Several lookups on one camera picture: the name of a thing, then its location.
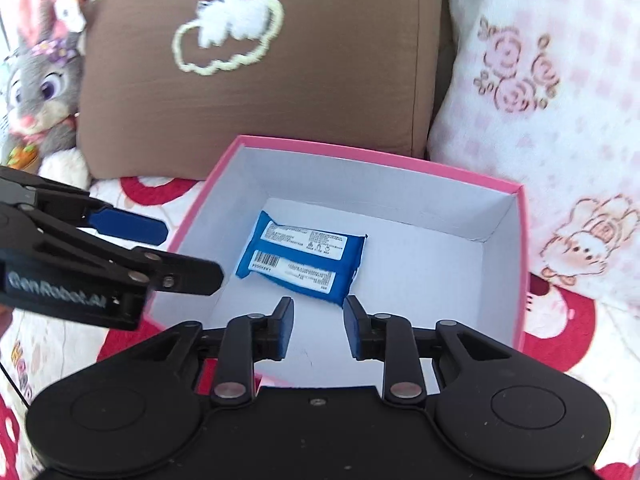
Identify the brown embroidered cushion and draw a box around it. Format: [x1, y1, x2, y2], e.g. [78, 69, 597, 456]
[75, 0, 443, 181]

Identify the blue wet wipes packet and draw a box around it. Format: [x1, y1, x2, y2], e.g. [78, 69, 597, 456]
[235, 210, 370, 306]

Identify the grey rabbit plush toy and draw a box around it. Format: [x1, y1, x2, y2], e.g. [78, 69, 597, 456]
[0, 0, 93, 188]

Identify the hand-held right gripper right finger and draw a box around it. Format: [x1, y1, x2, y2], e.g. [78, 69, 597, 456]
[343, 295, 511, 403]

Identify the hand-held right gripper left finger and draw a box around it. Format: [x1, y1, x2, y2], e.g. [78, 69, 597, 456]
[135, 296, 296, 408]

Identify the red bear print blanket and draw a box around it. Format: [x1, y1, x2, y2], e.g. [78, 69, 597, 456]
[0, 167, 640, 480]

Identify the pink cardboard box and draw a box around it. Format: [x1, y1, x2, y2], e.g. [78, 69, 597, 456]
[142, 135, 530, 391]

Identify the white pink floral pillow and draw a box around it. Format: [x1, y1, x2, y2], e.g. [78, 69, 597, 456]
[427, 0, 640, 306]

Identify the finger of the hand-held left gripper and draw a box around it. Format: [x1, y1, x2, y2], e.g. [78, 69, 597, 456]
[0, 202, 224, 297]
[0, 166, 168, 247]

